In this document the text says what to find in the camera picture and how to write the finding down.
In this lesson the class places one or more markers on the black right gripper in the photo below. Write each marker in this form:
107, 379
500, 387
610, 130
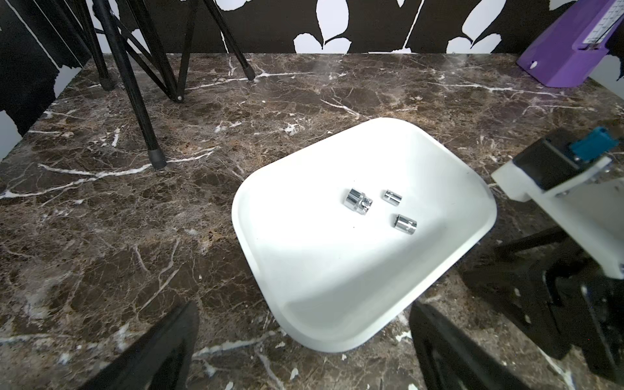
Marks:
558, 297

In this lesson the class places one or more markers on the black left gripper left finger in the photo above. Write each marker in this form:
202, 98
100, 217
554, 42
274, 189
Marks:
160, 359

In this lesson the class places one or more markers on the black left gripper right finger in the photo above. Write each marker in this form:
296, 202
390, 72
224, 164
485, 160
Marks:
449, 359

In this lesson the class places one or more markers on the medium chrome socket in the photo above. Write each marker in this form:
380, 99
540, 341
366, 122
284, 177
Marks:
405, 224

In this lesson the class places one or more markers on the small chrome socket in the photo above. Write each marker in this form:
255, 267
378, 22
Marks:
392, 198

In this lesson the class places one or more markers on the large chrome socket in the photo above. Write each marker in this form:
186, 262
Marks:
358, 202

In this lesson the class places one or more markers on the white plastic storage tray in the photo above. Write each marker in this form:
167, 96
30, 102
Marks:
332, 277

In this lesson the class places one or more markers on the purple stapler box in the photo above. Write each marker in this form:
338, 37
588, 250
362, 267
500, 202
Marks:
565, 54

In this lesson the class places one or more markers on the black music stand tripod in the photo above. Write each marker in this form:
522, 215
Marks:
99, 19

